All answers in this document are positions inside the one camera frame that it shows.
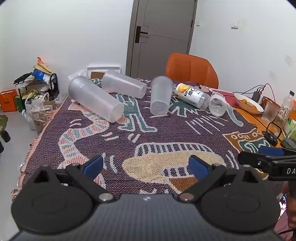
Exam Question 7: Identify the orange box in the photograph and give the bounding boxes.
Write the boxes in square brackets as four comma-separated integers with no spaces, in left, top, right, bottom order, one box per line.
[0,90,18,112]

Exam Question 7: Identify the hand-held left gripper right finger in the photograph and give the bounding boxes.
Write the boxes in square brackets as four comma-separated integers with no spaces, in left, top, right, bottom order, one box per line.
[177,155,264,204]

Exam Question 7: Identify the large frosted plastic cup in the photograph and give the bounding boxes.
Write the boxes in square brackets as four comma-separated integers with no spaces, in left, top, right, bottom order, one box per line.
[68,76,125,123]

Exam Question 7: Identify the green paper bag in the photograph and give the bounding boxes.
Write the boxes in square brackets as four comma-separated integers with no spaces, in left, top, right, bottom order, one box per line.
[15,95,26,113]

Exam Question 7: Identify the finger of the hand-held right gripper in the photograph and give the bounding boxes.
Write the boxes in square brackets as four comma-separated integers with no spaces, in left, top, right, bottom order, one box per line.
[238,151,278,174]
[258,146,296,157]

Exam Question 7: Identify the black door handle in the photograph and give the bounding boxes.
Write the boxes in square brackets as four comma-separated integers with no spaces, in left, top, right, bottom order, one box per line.
[135,26,148,43]

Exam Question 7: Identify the clear drinking glass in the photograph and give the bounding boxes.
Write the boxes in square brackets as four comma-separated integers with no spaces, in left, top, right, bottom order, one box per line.
[262,100,278,123]

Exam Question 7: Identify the person's right hand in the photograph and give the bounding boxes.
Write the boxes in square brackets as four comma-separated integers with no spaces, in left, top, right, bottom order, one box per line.
[281,181,296,230]

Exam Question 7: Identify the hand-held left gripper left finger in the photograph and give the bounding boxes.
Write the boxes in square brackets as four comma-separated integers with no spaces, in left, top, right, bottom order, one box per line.
[31,154,115,204]

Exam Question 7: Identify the white bowl of oranges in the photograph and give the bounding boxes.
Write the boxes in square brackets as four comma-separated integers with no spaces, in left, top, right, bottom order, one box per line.
[233,93,264,115]

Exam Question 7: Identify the green carton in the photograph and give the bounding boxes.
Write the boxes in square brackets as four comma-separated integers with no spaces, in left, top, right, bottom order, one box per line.
[283,117,296,140]

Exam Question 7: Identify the grey door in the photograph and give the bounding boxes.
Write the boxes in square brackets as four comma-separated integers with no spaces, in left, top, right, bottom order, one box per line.
[127,0,198,80]

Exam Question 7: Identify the red folder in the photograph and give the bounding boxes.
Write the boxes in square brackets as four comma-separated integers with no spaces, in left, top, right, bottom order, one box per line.
[216,89,242,107]

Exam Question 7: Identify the black storage rack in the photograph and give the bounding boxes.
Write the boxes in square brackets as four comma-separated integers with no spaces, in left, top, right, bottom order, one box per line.
[16,73,59,100]

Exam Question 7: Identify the black office chair base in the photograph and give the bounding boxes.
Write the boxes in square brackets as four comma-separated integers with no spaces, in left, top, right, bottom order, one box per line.
[0,115,11,154]

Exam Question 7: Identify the white plastic bag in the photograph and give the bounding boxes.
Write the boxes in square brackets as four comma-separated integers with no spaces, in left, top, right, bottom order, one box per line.
[24,92,50,112]

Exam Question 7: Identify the open cardboard box with plastic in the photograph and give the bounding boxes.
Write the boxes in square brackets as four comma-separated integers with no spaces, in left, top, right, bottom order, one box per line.
[27,99,62,133]

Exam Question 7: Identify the plastic bottle with orange label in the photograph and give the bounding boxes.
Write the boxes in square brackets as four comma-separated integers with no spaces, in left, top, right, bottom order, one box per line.
[174,83,211,109]

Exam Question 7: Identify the printed woven blanket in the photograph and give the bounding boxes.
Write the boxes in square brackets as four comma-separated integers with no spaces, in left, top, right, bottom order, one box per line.
[11,77,285,200]

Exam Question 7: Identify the brown paper bag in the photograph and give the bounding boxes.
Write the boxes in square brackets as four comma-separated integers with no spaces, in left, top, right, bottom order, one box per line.
[33,57,55,75]

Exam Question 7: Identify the black charger with cables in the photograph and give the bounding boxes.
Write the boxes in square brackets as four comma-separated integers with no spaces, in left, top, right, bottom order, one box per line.
[238,83,283,102]

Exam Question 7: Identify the white framed board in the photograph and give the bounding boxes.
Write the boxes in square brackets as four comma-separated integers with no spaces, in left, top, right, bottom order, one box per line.
[86,65,121,77]

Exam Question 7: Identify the blue and white packet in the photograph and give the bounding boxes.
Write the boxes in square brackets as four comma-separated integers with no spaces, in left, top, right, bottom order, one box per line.
[32,69,51,82]

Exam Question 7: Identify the clear bottle with white cap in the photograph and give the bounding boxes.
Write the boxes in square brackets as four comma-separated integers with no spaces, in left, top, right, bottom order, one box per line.
[273,90,295,127]

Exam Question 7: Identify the orange chair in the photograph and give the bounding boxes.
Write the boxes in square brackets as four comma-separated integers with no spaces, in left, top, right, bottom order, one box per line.
[165,52,219,87]

